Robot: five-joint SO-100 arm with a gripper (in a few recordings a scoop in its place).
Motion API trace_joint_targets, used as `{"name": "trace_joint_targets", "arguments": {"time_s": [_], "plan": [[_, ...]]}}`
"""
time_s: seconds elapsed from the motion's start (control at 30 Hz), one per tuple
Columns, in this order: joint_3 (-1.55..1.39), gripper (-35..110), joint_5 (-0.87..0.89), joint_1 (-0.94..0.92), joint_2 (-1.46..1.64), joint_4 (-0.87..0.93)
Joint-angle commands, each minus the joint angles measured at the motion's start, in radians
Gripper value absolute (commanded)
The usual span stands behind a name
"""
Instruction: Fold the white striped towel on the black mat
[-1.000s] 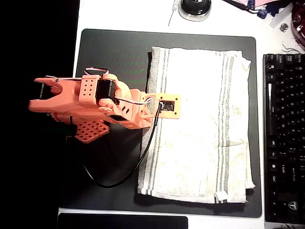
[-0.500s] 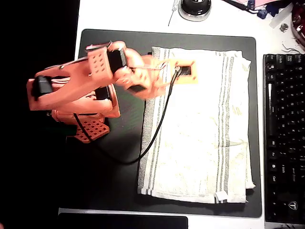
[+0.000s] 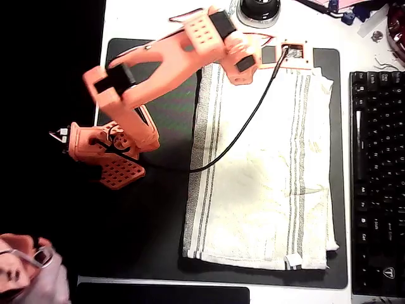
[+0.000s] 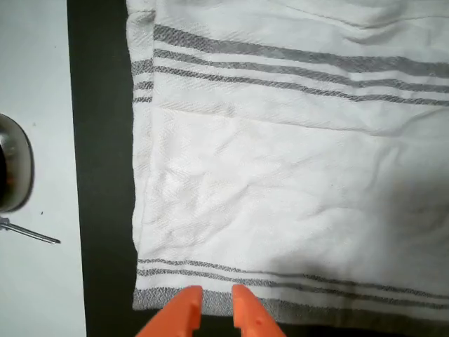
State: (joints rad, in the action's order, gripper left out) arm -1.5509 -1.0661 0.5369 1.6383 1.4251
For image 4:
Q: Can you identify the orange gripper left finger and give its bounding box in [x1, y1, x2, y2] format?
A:
[135, 284, 203, 337]

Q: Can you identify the thin metal pin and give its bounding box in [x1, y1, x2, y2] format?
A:
[0, 216, 62, 245]

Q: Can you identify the white grey-striped towel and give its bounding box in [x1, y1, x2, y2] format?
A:
[125, 0, 449, 329]

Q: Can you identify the round stainless steel container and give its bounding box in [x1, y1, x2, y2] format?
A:
[0, 112, 35, 213]

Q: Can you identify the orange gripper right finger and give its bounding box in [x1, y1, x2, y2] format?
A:
[231, 284, 287, 337]

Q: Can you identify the black fabric mat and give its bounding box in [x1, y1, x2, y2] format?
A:
[66, 0, 449, 337]

